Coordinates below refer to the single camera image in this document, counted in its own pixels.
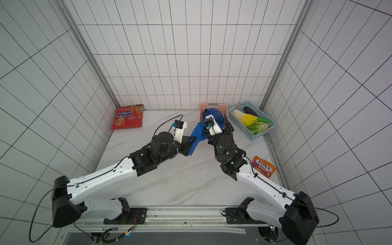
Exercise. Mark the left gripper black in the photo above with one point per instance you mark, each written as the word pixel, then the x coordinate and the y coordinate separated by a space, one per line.
pixel 186 145

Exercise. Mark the blue baseball cap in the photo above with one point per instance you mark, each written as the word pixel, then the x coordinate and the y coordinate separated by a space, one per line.
pixel 198 132

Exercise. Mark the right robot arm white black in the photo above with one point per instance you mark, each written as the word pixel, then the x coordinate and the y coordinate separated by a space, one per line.
pixel 293 213

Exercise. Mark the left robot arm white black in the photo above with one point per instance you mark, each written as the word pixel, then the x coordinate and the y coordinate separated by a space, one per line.
pixel 73 199

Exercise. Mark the yellow toy corn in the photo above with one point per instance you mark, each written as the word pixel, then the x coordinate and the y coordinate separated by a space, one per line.
pixel 246 119

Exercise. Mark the green toy vegetable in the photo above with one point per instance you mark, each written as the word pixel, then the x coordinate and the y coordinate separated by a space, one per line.
pixel 260 126

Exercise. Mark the light blue plastic basket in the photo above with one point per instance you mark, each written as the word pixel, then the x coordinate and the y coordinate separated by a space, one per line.
pixel 245 129

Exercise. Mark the pink plastic basket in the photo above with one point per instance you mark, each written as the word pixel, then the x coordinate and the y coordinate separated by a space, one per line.
pixel 222 108

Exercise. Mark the dark purple toy eggplant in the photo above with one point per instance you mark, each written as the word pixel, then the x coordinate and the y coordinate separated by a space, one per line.
pixel 248 110

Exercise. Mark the colourful candy bag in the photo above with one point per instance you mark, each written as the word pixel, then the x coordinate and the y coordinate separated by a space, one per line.
pixel 263 167

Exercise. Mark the red cookie snack bag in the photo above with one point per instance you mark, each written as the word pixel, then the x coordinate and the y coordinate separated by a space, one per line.
pixel 128 117

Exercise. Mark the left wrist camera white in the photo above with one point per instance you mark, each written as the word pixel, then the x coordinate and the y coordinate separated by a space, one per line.
pixel 179 127

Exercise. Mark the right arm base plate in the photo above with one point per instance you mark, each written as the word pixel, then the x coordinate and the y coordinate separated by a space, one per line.
pixel 239 216

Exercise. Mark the aluminium mounting rail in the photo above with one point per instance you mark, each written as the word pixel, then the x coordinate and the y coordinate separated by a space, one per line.
pixel 185 216

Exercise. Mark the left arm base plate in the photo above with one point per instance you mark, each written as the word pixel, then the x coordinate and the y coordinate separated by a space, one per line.
pixel 129 217

